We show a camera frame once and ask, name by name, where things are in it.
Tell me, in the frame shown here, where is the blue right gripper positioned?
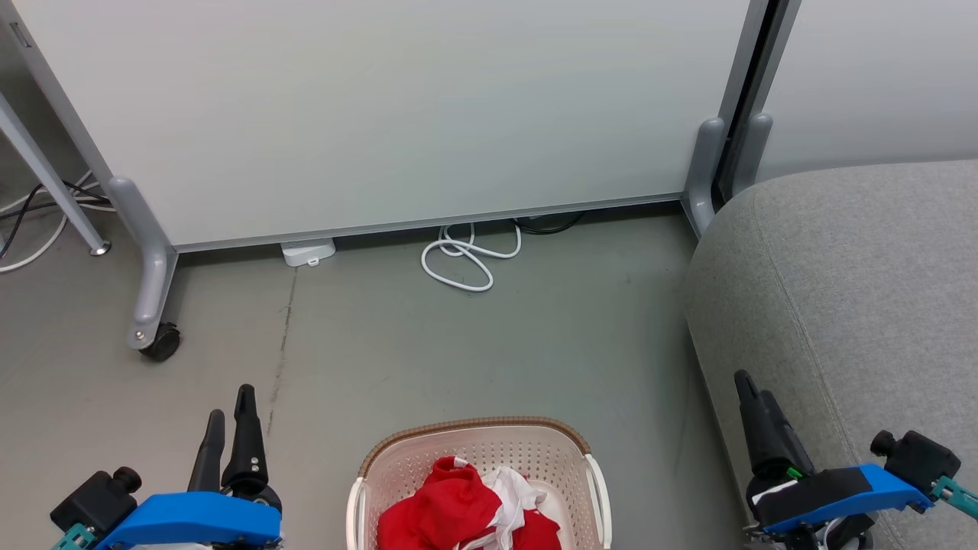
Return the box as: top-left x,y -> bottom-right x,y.
734,370 -> 934,550

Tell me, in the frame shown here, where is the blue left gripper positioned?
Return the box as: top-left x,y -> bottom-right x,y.
96,384 -> 282,550

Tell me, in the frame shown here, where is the plain red garment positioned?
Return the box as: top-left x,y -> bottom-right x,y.
377,456 -> 505,550

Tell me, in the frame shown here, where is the white cloth garment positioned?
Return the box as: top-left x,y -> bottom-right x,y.
458,466 -> 549,550

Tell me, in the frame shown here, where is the grey fabric sofa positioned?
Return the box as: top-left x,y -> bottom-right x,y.
684,159 -> 978,550

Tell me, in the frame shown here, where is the black caster wheel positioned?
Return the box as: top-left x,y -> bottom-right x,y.
140,322 -> 183,363

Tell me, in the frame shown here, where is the long grey partition leg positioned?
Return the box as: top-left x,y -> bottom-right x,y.
107,176 -> 181,351

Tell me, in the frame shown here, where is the white power adapter box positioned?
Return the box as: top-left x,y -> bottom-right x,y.
280,238 -> 337,268

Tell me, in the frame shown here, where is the cream plastic laundry basket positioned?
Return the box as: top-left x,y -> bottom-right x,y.
345,416 -> 614,550

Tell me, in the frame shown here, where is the short grey partition foot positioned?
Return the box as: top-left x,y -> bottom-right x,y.
682,116 -> 727,238
730,112 -> 774,200

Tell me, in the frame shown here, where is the thin grey table leg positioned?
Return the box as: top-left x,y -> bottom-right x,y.
0,92 -> 112,257

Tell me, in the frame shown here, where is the large white partition panel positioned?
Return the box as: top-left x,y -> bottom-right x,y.
0,0 -> 769,254

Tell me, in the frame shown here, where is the narrow white partition panel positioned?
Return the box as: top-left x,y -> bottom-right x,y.
753,0 -> 978,185

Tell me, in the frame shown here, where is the teal left cable connector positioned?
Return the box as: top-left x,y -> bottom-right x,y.
52,524 -> 99,550

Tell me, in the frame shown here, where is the teal cable connector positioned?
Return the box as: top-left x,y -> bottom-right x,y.
52,524 -> 99,550
931,476 -> 978,522

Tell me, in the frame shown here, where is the teal right cable connector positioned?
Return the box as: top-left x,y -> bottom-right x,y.
931,476 -> 978,522

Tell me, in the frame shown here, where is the white floor cable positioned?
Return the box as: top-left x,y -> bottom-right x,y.
0,172 -> 115,274

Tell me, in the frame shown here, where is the coiled white cable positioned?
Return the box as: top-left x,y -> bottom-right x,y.
420,222 -> 523,293

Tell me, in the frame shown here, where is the black cable under partition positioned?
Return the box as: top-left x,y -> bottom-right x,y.
513,212 -> 586,236

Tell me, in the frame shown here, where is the black floor cable bundle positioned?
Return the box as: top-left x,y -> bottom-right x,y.
0,180 -> 112,260

